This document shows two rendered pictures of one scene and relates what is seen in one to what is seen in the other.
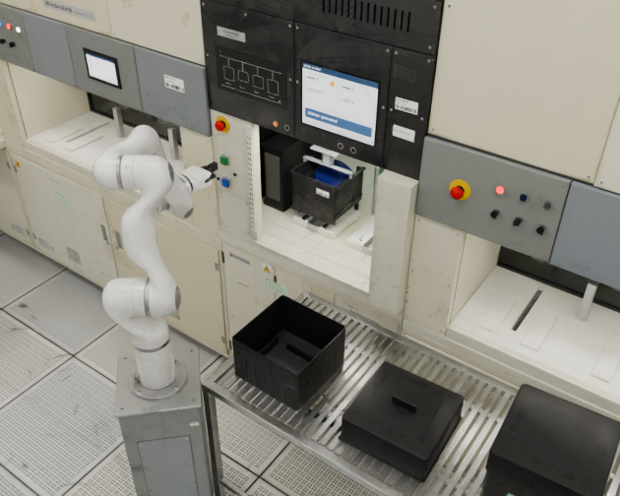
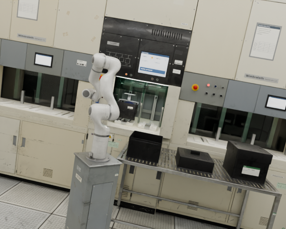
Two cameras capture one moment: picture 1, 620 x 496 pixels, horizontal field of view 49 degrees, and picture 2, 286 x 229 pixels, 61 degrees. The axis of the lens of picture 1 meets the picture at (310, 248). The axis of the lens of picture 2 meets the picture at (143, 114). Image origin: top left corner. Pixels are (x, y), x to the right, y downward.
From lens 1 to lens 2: 159 cm
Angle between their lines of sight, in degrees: 39
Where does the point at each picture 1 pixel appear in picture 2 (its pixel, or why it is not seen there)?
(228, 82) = not seen: hidden behind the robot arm
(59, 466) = not seen: outside the picture
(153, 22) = (76, 41)
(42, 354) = not seen: outside the picture
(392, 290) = (169, 128)
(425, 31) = (186, 39)
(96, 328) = (2, 189)
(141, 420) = (98, 171)
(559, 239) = (225, 98)
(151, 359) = (104, 141)
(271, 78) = (127, 57)
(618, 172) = (241, 75)
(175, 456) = (105, 195)
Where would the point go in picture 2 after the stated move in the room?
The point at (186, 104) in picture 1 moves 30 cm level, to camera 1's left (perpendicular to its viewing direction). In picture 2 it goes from (85, 71) to (55, 65)
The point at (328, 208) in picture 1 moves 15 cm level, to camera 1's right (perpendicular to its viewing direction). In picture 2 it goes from (131, 113) to (143, 114)
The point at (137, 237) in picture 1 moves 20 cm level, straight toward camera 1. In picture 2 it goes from (109, 84) to (126, 88)
